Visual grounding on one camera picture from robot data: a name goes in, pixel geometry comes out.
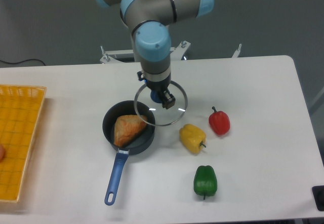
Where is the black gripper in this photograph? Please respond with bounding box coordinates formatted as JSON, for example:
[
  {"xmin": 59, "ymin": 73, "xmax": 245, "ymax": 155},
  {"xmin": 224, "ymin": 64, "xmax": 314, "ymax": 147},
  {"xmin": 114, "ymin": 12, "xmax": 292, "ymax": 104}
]
[{"xmin": 137, "ymin": 71, "xmax": 175, "ymax": 109}]

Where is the glass pot lid blue knob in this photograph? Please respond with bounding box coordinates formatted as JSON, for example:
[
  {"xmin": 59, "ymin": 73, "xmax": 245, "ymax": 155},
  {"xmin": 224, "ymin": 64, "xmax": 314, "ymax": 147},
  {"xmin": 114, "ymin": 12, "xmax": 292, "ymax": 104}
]
[{"xmin": 134, "ymin": 81, "xmax": 188, "ymax": 126}]

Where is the dark saucepan blue handle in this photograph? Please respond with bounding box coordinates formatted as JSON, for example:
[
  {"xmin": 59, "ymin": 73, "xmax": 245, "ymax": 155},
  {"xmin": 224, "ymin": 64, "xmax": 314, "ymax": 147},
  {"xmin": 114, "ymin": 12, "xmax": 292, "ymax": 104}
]
[{"xmin": 102, "ymin": 100, "xmax": 155, "ymax": 206}]

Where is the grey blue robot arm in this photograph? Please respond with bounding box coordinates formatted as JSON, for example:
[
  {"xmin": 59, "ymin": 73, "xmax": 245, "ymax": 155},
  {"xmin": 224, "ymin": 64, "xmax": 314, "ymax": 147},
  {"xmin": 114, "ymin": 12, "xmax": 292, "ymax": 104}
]
[{"xmin": 97, "ymin": 0, "xmax": 215, "ymax": 109}]

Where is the yellow bell pepper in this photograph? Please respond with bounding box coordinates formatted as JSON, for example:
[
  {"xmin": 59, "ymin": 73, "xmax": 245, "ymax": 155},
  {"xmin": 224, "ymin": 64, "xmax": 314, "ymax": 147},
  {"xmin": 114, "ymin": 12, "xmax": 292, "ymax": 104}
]
[{"xmin": 179, "ymin": 124, "xmax": 206, "ymax": 154}]

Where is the triangular pastry bread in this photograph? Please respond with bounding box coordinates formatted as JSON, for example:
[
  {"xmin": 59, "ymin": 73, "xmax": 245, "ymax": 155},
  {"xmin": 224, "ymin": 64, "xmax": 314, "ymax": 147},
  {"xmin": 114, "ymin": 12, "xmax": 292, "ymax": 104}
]
[{"xmin": 114, "ymin": 115, "xmax": 147, "ymax": 147}]

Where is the red bell pepper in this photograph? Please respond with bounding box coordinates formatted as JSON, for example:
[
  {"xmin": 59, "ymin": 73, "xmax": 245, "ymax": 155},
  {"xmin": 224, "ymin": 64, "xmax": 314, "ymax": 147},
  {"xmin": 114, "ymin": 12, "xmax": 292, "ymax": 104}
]
[{"xmin": 209, "ymin": 106, "xmax": 230, "ymax": 136}]

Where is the green bell pepper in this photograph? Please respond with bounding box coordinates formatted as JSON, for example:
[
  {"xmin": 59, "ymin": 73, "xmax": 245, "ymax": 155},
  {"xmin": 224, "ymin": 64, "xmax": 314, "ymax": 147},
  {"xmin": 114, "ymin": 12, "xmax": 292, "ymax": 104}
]
[{"xmin": 193, "ymin": 165, "xmax": 218, "ymax": 200}]

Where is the yellow woven basket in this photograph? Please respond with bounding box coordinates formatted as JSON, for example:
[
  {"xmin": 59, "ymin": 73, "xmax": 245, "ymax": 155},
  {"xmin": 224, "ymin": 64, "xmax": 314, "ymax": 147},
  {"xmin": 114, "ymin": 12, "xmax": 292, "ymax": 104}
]
[{"xmin": 1, "ymin": 84, "xmax": 47, "ymax": 203}]

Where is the orange round item in basket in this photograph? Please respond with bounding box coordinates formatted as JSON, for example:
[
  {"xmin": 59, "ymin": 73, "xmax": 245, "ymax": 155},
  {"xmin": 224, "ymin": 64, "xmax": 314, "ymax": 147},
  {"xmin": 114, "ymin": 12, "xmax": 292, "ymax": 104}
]
[{"xmin": 0, "ymin": 144, "xmax": 6, "ymax": 161}]

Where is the black device at table edge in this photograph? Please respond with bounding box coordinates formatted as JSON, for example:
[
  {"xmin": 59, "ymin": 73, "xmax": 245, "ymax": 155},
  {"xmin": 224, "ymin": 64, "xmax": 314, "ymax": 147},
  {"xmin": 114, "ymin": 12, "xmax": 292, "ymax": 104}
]
[{"xmin": 312, "ymin": 185, "xmax": 324, "ymax": 211}]

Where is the white bracket behind table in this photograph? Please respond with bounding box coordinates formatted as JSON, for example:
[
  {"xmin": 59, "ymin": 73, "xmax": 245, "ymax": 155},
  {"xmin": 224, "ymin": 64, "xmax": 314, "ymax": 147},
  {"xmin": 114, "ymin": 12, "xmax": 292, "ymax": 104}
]
[{"xmin": 232, "ymin": 44, "xmax": 242, "ymax": 58}]

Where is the black cable on floor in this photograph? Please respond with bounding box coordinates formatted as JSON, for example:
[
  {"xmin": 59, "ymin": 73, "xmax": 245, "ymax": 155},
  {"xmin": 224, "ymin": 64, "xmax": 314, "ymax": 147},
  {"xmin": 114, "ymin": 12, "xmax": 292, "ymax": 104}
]
[{"xmin": 0, "ymin": 58, "xmax": 47, "ymax": 66}]

